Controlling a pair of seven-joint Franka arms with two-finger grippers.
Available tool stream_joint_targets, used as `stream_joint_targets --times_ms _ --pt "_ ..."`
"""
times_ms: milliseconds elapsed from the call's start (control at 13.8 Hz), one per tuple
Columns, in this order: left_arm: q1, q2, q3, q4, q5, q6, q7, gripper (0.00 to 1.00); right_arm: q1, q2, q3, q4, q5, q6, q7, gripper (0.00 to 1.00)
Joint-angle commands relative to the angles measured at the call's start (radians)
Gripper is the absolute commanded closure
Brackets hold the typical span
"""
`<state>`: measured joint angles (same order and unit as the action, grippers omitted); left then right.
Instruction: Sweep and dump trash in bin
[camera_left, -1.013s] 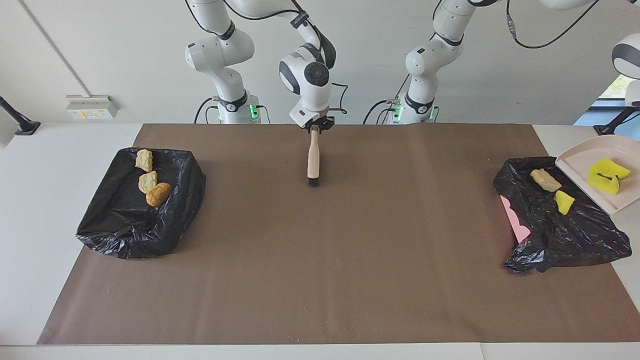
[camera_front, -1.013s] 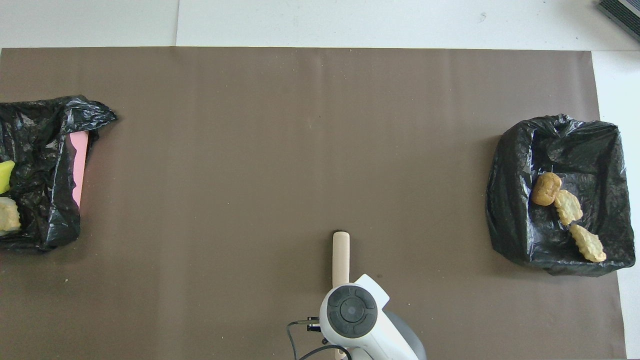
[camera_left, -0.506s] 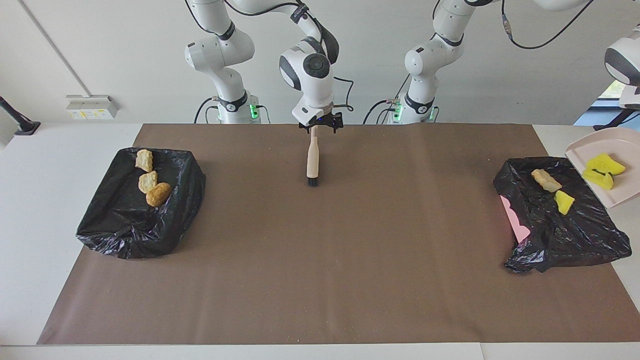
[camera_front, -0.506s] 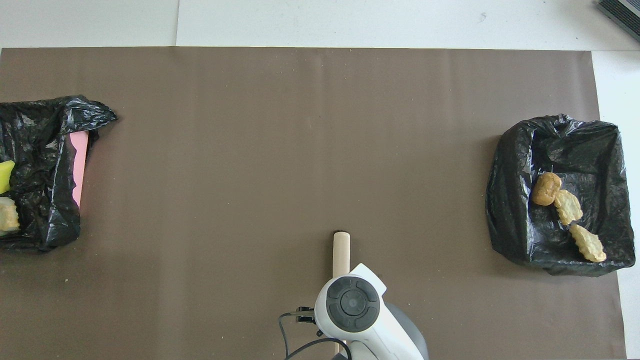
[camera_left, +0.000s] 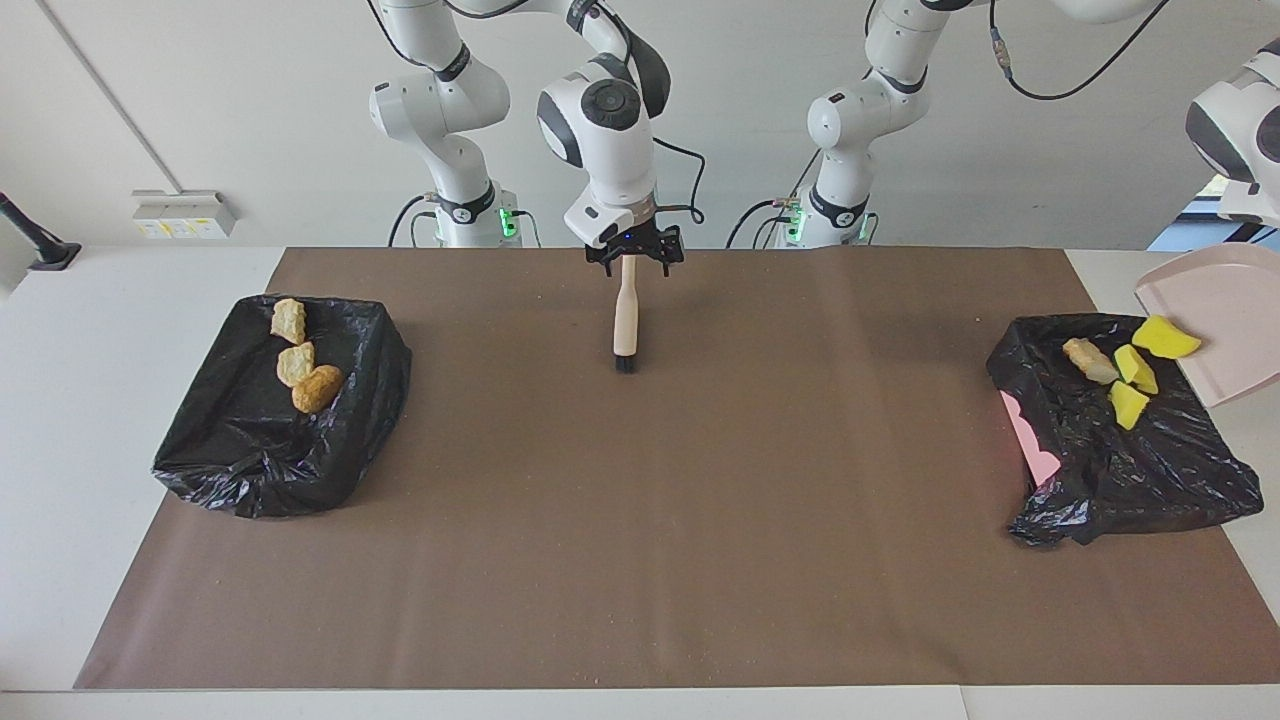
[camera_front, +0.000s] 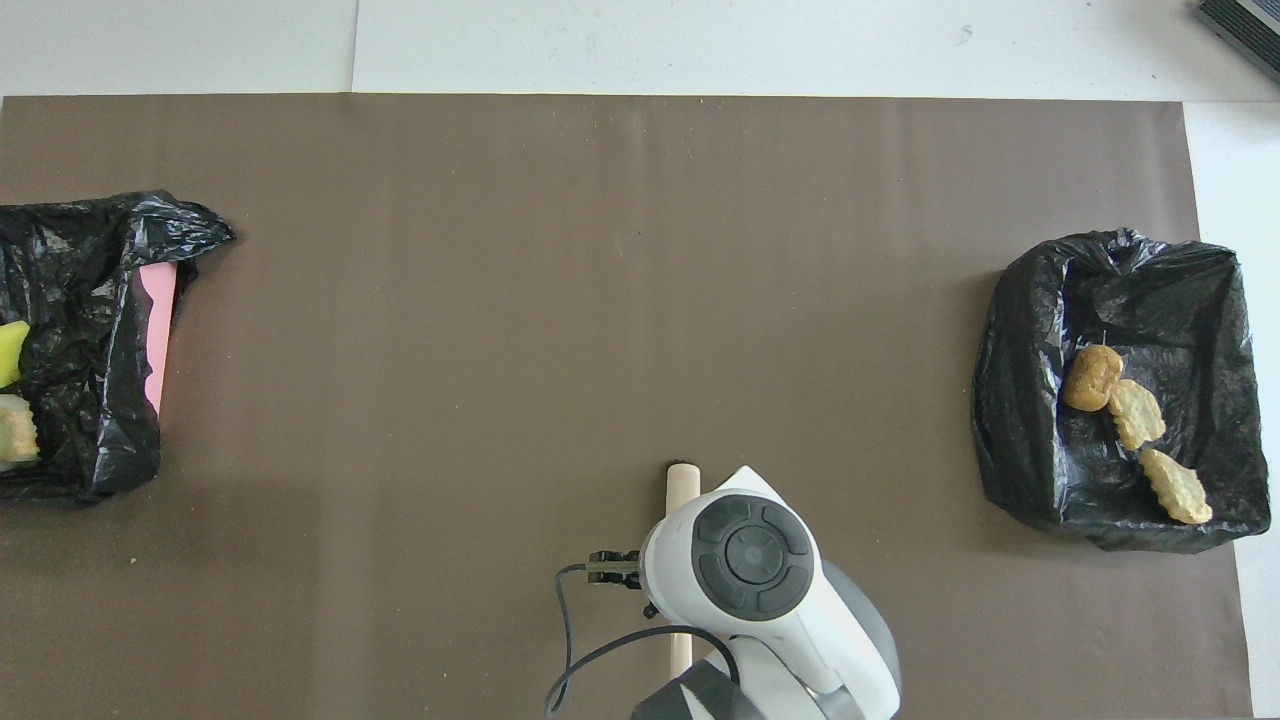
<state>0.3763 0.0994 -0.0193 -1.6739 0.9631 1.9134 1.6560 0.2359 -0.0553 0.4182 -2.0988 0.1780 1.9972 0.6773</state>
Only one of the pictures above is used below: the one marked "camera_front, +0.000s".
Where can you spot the striped croissant piece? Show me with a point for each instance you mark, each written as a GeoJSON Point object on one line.
{"type": "Point", "coordinates": [1137, 414]}
{"type": "Point", "coordinates": [1177, 487]}

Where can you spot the dark ribbed panel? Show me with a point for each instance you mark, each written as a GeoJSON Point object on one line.
{"type": "Point", "coordinates": [1245, 30]}

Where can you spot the brown bread roll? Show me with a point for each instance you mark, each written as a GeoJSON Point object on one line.
{"type": "Point", "coordinates": [1092, 378]}

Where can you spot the black bag pink bin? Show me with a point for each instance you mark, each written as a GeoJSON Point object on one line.
{"type": "Point", "coordinates": [90, 300]}

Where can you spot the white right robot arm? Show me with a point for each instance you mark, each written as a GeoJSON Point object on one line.
{"type": "Point", "coordinates": [800, 640]}

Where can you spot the pink plastic bin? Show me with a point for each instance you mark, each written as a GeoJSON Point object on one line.
{"type": "Point", "coordinates": [158, 330]}

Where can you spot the yellow sponge piece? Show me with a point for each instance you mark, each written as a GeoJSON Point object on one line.
{"type": "Point", "coordinates": [10, 355]}

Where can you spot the tan sponge chunk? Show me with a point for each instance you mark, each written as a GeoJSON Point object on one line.
{"type": "Point", "coordinates": [15, 430]}

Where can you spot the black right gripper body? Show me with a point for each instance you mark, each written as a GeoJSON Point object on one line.
{"type": "Point", "coordinates": [612, 568]}

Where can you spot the black bag lined bin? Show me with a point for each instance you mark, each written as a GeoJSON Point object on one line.
{"type": "Point", "coordinates": [1060, 300]}

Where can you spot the brown paper table mat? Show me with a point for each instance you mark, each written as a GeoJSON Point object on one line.
{"type": "Point", "coordinates": [400, 160]}

